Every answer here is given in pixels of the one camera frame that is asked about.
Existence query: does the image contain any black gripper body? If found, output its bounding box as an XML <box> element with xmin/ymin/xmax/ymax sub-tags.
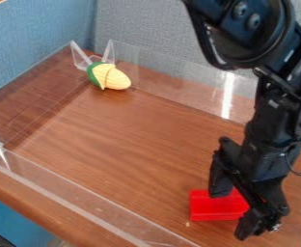
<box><xmin>214</xmin><ymin>136</ymin><xmax>301</xmax><ymax>226</ymax></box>

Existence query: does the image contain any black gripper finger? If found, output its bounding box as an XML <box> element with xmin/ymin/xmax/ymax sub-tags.
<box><xmin>235</xmin><ymin>208</ymin><xmax>275</xmax><ymax>240</ymax></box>
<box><xmin>208</xmin><ymin>153</ymin><xmax>234</xmax><ymax>198</ymax></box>

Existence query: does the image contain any red plastic block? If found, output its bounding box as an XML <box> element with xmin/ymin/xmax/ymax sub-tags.
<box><xmin>190</xmin><ymin>189</ymin><xmax>248</xmax><ymax>222</ymax></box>

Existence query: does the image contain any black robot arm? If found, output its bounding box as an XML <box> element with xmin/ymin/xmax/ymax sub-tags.
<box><xmin>182</xmin><ymin>0</ymin><xmax>301</xmax><ymax>240</ymax></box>

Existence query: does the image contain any clear acrylic back barrier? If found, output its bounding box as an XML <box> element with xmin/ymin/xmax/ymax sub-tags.
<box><xmin>69</xmin><ymin>41</ymin><xmax>256</xmax><ymax>124</ymax></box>

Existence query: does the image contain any clear acrylic barrier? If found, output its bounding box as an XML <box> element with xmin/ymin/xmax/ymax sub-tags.
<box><xmin>69</xmin><ymin>41</ymin><xmax>256</xmax><ymax>124</ymax></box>
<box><xmin>0</xmin><ymin>142</ymin><xmax>200</xmax><ymax>247</ymax></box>

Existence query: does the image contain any clear acrylic front barrier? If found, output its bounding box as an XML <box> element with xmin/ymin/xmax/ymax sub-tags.
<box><xmin>0</xmin><ymin>142</ymin><xmax>200</xmax><ymax>247</ymax></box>

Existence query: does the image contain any yellow green toy corn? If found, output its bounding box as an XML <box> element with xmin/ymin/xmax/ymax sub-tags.
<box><xmin>87</xmin><ymin>62</ymin><xmax>132</xmax><ymax>90</ymax></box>

